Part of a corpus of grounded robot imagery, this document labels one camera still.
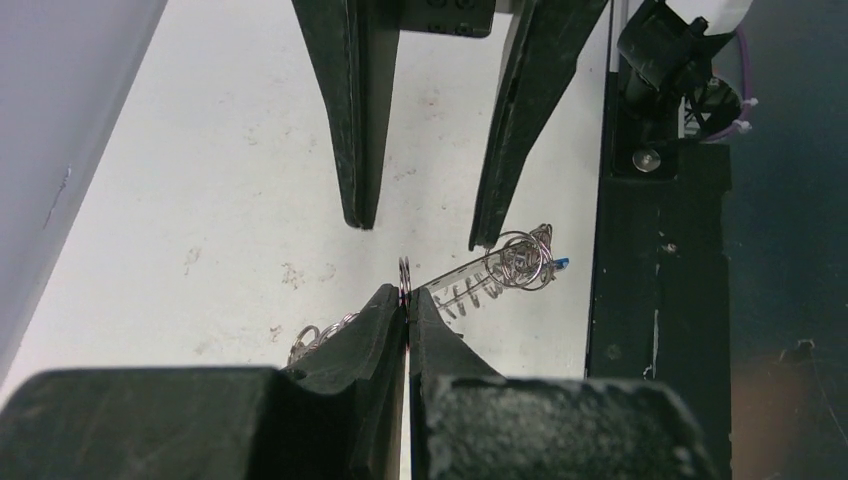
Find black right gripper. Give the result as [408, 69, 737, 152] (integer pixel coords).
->
[293, 0, 608, 249]

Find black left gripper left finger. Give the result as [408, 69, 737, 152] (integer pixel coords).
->
[1, 285, 406, 479]

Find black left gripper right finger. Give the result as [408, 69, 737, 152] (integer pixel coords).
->
[407, 289, 719, 479]

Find metal ring disc with keyrings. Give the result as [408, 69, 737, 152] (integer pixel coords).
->
[286, 223, 556, 367]

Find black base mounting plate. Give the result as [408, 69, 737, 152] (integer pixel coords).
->
[586, 72, 732, 479]

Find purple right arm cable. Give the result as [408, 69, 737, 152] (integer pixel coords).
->
[698, 26, 760, 145]

